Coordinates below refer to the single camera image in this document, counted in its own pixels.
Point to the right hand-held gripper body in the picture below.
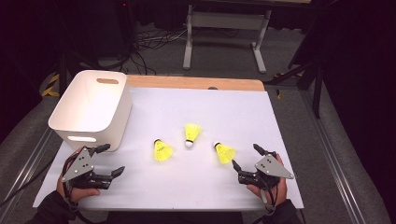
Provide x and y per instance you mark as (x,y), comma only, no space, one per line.
(272,168)

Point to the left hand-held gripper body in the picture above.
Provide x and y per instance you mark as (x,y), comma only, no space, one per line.
(79,166)

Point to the yellow shuttlecock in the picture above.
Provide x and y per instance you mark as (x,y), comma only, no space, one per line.
(192,132)
(225,153)
(162,151)

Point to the white plastic bin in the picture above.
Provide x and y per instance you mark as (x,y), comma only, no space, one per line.
(90,105)

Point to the person's right hand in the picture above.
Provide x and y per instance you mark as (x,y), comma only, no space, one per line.
(280,191)

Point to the person's left hand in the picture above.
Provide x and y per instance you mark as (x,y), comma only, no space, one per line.
(79,194)

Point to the person's dark pants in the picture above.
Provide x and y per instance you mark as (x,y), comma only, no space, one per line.
(174,217)

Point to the white table sheet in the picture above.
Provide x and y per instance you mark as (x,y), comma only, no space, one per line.
(186,109)

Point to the yellow black hazard tape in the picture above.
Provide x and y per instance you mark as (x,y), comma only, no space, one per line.
(51,87)

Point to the black metal stand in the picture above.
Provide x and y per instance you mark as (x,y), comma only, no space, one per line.
(63,73)

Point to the black tripod stand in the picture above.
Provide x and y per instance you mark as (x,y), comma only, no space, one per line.
(314,67)

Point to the metal floor rail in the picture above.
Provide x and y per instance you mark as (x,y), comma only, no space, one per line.
(25,174)
(333,161)

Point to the grey metal desk frame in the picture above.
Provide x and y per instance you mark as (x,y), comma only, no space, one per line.
(224,21)

